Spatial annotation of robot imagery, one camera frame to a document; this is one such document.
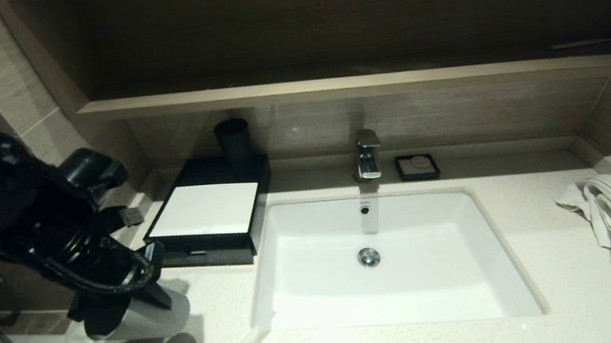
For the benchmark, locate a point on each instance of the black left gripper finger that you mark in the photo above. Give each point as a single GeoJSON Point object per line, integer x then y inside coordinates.
{"type": "Point", "coordinates": [155, 274]}
{"type": "Point", "coordinates": [103, 316]}

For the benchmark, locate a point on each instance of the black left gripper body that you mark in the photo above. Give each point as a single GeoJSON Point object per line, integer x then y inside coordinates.
{"type": "Point", "coordinates": [105, 263]}

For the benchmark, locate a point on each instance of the grey plastic cup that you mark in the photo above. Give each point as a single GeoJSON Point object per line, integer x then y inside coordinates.
{"type": "Point", "coordinates": [168, 319]}

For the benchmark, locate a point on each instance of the black drawer amenity box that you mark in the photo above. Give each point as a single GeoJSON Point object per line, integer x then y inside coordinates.
{"type": "Point", "coordinates": [216, 253]}

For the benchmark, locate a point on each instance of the black plastic cup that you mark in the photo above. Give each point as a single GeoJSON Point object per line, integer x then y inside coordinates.
{"type": "Point", "coordinates": [234, 142]}

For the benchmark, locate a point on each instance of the chrome sink drain plug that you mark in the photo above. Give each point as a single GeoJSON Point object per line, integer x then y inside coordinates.
{"type": "Point", "coordinates": [369, 257]}

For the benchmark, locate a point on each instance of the chrome faucet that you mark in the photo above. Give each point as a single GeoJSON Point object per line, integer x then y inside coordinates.
{"type": "Point", "coordinates": [367, 157]}

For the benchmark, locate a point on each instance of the black square soap dish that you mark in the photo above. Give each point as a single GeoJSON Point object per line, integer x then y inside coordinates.
{"type": "Point", "coordinates": [401, 175]}

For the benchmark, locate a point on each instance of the round white soap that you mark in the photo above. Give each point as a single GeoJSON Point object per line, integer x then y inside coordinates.
{"type": "Point", "coordinates": [420, 165]}

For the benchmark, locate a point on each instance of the white ceramic sink basin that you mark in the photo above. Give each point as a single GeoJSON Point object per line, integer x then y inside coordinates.
{"type": "Point", "coordinates": [441, 260]}

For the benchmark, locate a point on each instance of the wooden wall shelf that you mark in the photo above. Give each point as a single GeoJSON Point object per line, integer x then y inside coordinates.
{"type": "Point", "coordinates": [330, 88]}

